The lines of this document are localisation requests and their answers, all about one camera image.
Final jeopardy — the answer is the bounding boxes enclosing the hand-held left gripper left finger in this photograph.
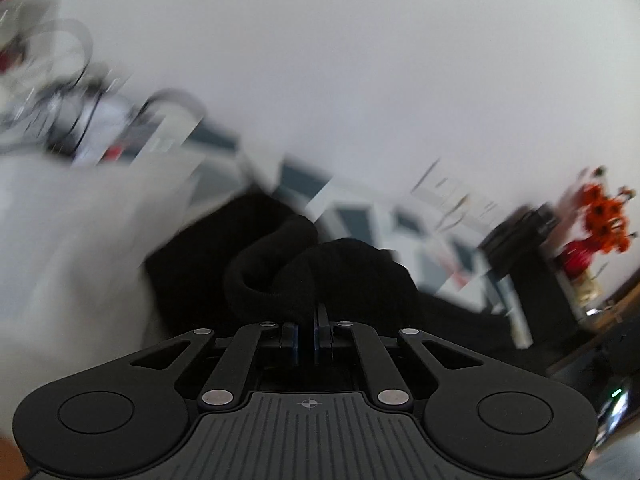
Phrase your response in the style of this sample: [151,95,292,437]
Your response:
[131,321,301,413]

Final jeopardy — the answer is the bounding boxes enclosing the black cabinet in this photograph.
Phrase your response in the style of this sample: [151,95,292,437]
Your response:
[480,205,586,346]

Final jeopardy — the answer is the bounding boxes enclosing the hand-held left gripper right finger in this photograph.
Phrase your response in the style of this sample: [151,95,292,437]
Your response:
[312,305,496,413]

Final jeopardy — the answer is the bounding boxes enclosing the white grey geometric blanket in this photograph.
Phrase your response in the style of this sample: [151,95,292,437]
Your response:
[185,125,511,321]

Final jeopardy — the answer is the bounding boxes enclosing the black garment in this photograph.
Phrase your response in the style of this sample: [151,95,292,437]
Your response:
[145,192,551,361]

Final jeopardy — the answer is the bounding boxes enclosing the orange flowers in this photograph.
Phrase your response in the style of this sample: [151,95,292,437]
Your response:
[570,167,640,256]

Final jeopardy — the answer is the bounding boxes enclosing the looped black cable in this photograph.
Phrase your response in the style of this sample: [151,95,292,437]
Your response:
[135,89,207,127]

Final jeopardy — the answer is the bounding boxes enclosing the white foam sheet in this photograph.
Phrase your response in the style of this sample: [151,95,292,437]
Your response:
[0,155,211,341]

